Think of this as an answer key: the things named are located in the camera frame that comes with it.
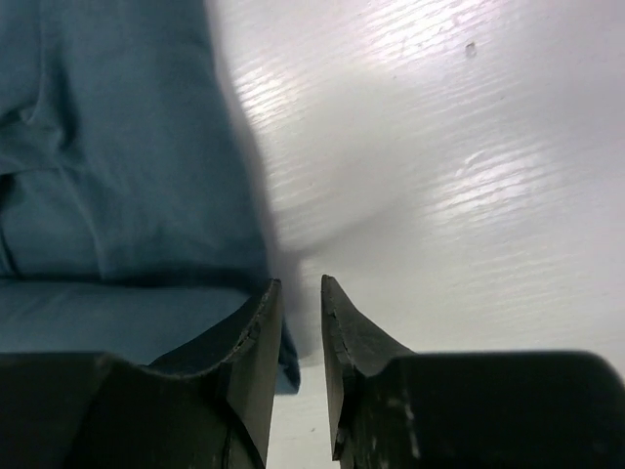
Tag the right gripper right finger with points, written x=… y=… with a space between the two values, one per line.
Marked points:
x=354 y=349

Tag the dark blue-grey t shirt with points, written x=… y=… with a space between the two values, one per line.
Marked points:
x=128 y=223

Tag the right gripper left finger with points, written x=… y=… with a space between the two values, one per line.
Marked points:
x=235 y=365

